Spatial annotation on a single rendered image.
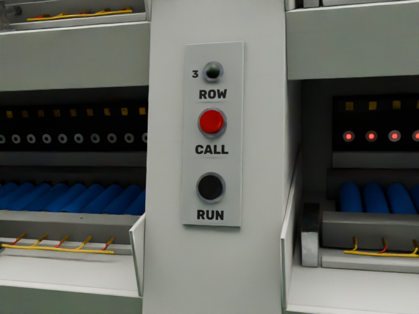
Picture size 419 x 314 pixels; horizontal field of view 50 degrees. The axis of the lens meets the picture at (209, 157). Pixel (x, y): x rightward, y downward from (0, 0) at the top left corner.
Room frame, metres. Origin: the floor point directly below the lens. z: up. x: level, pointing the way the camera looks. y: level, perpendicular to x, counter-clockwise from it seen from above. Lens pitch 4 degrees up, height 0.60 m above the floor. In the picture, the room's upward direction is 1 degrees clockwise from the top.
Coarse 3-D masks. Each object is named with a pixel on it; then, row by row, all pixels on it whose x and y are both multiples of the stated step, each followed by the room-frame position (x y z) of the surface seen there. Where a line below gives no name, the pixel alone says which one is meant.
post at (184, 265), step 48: (192, 0) 0.30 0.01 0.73; (240, 0) 0.29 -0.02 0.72; (288, 96) 0.32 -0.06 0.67; (288, 144) 0.32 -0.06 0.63; (288, 192) 0.32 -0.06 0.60; (192, 240) 0.30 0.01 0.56; (240, 240) 0.29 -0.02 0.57; (144, 288) 0.31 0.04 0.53; (192, 288) 0.30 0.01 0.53; (240, 288) 0.29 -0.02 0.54
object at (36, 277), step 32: (0, 160) 0.53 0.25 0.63; (32, 160) 0.52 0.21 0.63; (64, 160) 0.51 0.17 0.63; (96, 160) 0.50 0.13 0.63; (128, 160) 0.49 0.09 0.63; (0, 256) 0.38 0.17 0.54; (32, 256) 0.37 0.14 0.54; (64, 256) 0.37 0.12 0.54; (96, 256) 0.37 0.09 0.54; (128, 256) 0.36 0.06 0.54; (0, 288) 0.34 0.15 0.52; (32, 288) 0.33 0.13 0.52; (64, 288) 0.33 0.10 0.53; (96, 288) 0.32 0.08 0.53; (128, 288) 0.32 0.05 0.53
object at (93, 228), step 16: (0, 224) 0.39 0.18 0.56; (16, 224) 0.39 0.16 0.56; (32, 224) 0.38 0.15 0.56; (48, 224) 0.38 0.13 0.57; (64, 224) 0.37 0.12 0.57; (80, 224) 0.37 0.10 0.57; (96, 224) 0.37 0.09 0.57; (112, 224) 0.36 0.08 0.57; (128, 224) 0.36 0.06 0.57; (16, 240) 0.38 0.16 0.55; (64, 240) 0.37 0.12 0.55; (80, 240) 0.38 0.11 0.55; (96, 240) 0.37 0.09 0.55; (112, 240) 0.36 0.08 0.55; (128, 240) 0.36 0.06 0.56
